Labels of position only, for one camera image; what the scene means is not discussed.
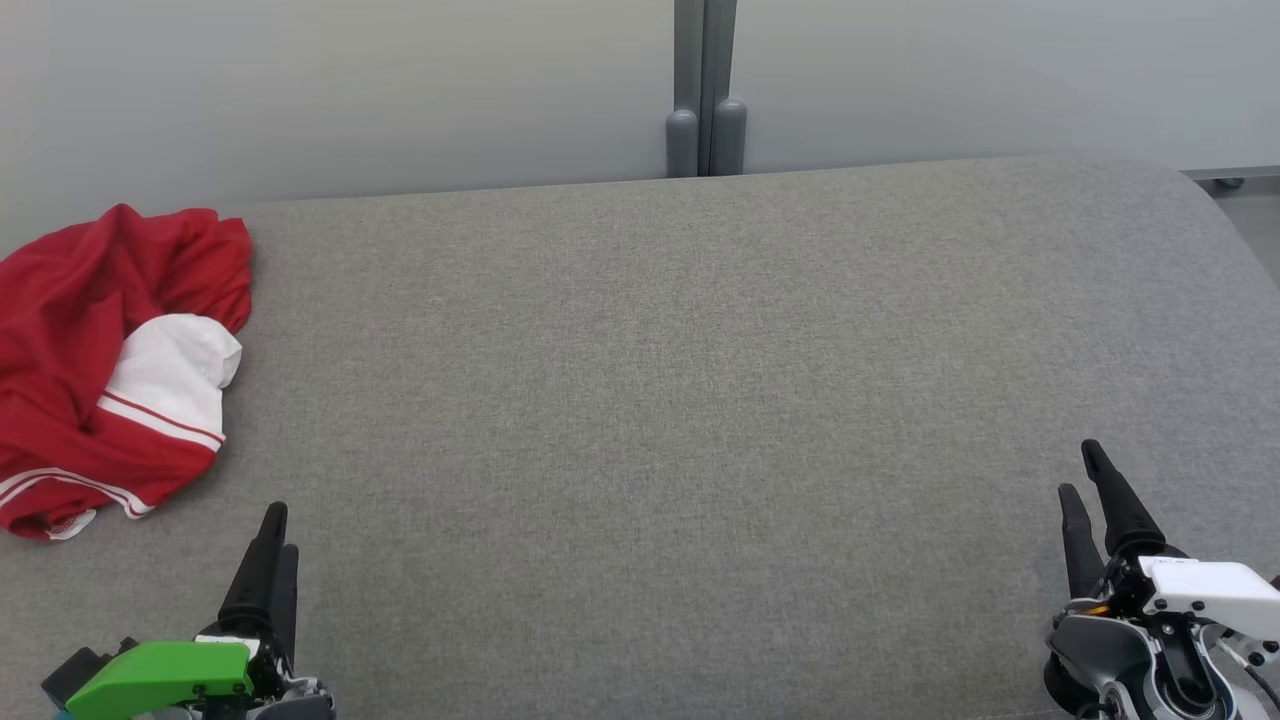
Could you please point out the grey partition post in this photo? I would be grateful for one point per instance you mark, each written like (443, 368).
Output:
(705, 90)

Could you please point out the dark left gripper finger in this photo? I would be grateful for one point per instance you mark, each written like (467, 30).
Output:
(255, 580)
(288, 600)

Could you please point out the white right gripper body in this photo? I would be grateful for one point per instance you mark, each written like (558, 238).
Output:
(1210, 590)

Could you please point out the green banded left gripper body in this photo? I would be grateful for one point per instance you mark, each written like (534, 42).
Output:
(160, 675)

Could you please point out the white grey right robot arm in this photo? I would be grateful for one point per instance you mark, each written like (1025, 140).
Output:
(1110, 650)

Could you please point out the grey floor rail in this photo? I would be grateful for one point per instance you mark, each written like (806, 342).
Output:
(1240, 171)

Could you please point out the red Bulls 23 jersey shirt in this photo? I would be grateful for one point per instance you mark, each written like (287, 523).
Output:
(70, 320)

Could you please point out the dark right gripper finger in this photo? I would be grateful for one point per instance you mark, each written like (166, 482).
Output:
(1080, 550)
(1125, 515)

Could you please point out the black caster wheel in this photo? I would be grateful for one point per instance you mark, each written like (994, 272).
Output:
(1228, 183)

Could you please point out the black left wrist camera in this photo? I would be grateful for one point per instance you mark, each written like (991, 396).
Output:
(75, 670)

